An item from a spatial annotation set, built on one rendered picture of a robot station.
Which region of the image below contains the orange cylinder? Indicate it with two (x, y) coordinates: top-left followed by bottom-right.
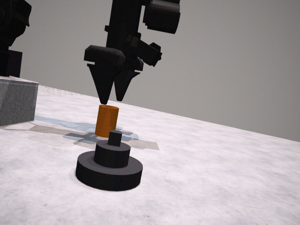
(95, 105), (119, 138)

